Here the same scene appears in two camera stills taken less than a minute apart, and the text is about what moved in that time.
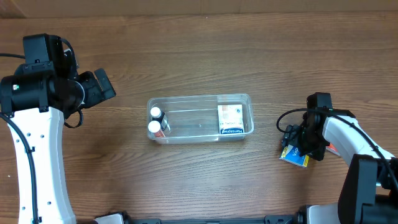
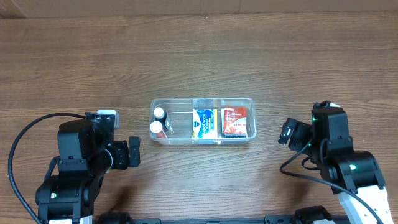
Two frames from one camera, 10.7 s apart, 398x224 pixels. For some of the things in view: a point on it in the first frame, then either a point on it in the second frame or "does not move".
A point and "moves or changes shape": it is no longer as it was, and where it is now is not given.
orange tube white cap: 154,126 does not move
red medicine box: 331,148 moves or changes shape
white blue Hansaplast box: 231,119 → 204,103
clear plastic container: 199,117 does not move
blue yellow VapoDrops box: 291,154 → 204,123
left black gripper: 94,89 → 122,154
